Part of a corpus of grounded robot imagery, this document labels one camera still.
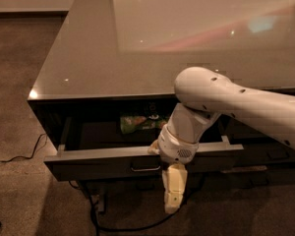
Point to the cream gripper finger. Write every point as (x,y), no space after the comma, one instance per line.
(174,181)
(153,148)

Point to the green snack bag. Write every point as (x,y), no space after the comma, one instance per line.
(131,124)

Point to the dark cabinet with glossy top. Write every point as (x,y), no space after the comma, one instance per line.
(114,58)

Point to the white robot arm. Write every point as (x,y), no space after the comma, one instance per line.
(203,96)

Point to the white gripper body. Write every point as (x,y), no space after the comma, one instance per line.
(176,149)

